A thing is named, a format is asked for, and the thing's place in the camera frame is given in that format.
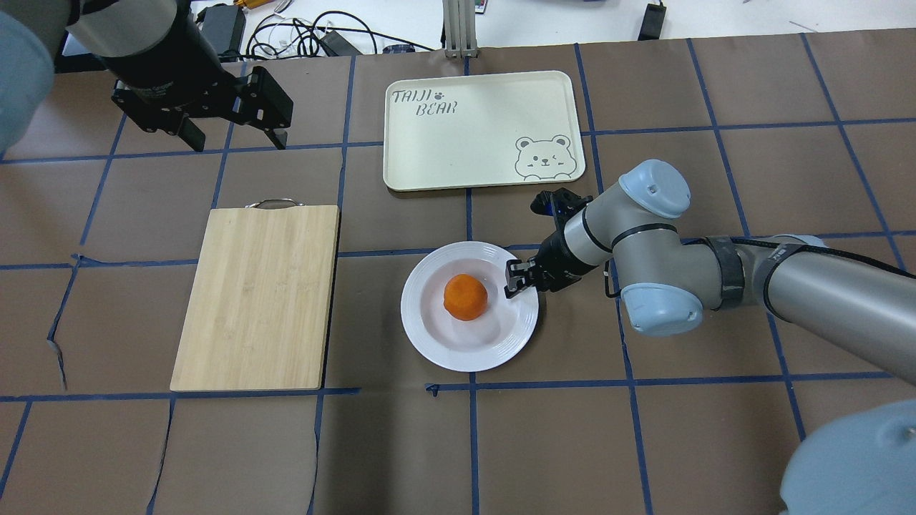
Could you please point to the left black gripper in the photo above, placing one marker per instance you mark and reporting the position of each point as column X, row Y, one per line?
column 163, row 63

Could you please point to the black power adapter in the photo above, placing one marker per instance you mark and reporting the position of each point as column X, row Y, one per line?
column 652, row 21

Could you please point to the bamboo cutting board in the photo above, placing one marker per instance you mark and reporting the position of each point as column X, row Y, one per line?
column 258, row 315

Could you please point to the cream bear tray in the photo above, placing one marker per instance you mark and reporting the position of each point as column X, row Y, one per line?
column 479, row 131

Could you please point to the aluminium frame post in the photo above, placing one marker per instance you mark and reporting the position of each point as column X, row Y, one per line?
column 460, row 29

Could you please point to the orange fruit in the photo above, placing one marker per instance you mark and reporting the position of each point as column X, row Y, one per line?
column 465, row 297

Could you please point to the white round plate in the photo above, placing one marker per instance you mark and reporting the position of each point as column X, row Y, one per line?
column 477, row 345

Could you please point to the yellow metal tool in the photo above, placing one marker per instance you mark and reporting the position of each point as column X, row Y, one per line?
column 251, row 4

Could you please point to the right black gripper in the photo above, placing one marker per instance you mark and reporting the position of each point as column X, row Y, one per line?
column 553, row 262

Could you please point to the black flat power brick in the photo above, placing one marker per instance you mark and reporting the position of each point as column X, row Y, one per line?
column 222, row 27

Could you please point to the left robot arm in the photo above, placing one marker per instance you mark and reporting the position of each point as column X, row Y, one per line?
column 31, row 36

